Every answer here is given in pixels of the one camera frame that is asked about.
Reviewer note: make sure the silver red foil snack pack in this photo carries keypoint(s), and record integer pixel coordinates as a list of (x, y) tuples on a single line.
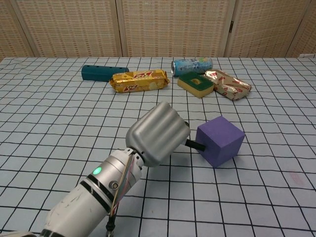
[(232, 87)]

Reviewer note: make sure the teal cylindrical case with holes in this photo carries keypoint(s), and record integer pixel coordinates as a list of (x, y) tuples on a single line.
[(98, 73)]

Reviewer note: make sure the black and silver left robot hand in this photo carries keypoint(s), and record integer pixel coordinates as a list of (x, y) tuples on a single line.
[(158, 133)]

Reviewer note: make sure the metal screen hinge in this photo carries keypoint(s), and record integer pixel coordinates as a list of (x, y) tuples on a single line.
[(231, 26)]

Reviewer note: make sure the light blue drink can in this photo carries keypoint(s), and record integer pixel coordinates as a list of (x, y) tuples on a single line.
[(192, 66)]

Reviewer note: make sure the purple foam cube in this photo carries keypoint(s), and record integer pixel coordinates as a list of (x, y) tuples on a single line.
[(222, 143)]

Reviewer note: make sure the golden foil biscuit pack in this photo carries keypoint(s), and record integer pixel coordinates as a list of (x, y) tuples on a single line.
[(138, 81)]

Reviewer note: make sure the green and yellow sponge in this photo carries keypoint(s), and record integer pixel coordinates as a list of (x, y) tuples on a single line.
[(197, 86)]

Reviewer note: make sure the white black grid tablecloth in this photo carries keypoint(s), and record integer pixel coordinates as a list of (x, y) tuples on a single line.
[(61, 118)]

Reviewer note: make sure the woven folding screen panel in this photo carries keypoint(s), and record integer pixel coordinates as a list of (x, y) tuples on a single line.
[(11, 37), (264, 27), (308, 32), (172, 27), (74, 27)]

